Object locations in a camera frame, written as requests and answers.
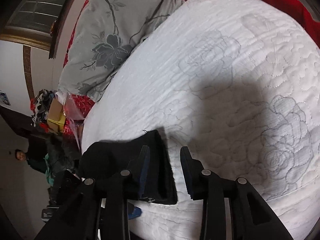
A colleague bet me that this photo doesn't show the grey floral pillow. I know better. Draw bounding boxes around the grey floral pillow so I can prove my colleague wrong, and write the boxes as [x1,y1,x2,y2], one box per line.
[57,0,186,103]

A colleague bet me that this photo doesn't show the dark wooden headboard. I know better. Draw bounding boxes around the dark wooden headboard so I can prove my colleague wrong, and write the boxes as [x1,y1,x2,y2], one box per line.
[49,0,75,59]

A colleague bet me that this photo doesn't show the pile of clothes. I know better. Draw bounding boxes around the pile of clothes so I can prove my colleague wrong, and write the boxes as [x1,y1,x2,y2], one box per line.
[30,89,55,127]

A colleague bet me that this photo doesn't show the clear plastic bag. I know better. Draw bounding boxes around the clear plastic bag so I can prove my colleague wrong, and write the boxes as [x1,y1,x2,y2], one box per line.
[63,93,85,131]

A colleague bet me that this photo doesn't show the person in black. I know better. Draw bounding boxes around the person in black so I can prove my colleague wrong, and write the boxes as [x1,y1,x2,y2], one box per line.
[14,133,83,188]

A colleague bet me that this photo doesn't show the cardboard box with yellow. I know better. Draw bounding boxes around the cardboard box with yellow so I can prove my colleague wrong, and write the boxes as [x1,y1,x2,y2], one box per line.
[47,98,66,133]

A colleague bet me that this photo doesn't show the black pants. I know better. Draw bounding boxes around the black pants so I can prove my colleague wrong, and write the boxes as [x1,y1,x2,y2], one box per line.
[79,130,177,205]

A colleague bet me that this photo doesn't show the white quilted bed cover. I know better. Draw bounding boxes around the white quilted bed cover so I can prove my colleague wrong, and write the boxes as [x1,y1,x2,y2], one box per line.
[82,0,319,239]

